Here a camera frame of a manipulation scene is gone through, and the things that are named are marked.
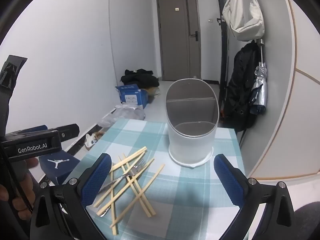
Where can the blue stool white logo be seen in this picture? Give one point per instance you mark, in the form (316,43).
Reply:
(60,165)

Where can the person's left hand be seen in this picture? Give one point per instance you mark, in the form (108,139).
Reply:
(25,185)

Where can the white grey utensil holder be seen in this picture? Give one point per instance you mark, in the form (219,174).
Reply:
(190,145)

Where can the white shoulder bag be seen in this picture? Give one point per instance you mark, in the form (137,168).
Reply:
(240,17)

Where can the black vertical frame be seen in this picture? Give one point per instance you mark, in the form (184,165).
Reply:
(223,67)

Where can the bunch of wooden chopsticks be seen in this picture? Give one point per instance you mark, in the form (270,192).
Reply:
(135,155)

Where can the silver metal fork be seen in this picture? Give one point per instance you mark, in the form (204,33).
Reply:
(140,166)

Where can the pile of black clothes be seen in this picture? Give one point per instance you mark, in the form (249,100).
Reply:
(142,78)

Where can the white plush slipper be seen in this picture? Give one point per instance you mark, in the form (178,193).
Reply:
(90,141)

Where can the brown slipper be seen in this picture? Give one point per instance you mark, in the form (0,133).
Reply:
(98,134)

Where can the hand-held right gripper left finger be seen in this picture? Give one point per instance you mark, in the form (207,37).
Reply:
(96,180)

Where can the clear plastic bag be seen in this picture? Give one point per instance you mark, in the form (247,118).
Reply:
(125,115)

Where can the black jacket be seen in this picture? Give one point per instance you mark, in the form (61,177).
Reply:
(240,87)

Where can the brown door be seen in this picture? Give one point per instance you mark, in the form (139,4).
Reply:
(175,42)

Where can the silver metal spoon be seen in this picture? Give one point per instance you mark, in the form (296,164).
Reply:
(102,213)

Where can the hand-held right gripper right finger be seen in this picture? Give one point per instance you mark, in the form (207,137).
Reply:
(228,182)

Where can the blue cardboard box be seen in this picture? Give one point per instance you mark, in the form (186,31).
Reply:
(132,97)

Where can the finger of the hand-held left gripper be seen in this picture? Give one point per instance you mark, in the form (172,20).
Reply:
(37,128)
(70,131)

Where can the silver folding umbrella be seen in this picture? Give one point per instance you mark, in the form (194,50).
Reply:
(260,92)

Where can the brown cardboard box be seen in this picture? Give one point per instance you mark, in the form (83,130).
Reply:
(153,91)

